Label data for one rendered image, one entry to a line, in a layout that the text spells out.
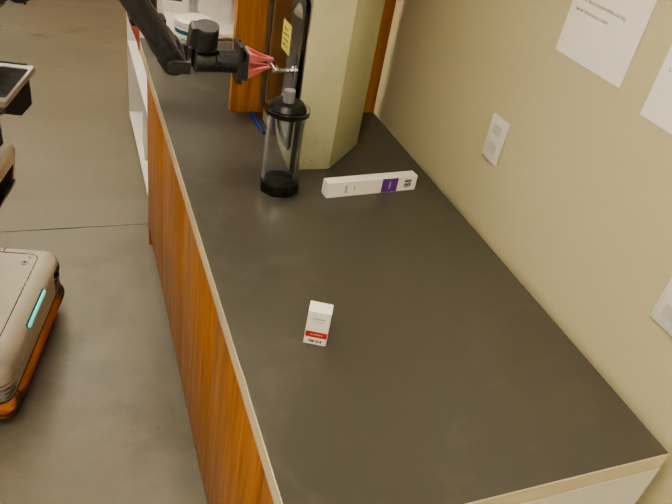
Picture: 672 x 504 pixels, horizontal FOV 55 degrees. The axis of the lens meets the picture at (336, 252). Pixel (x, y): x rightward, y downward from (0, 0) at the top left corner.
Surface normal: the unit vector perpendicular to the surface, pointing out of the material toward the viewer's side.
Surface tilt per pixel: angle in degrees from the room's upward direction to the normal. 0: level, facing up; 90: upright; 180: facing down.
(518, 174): 90
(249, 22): 90
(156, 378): 0
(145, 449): 0
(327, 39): 90
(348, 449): 0
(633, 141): 90
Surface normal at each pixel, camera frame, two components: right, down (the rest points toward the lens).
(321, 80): 0.33, 0.59
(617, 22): -0.93, 0.07
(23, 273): 0.16, -0.81
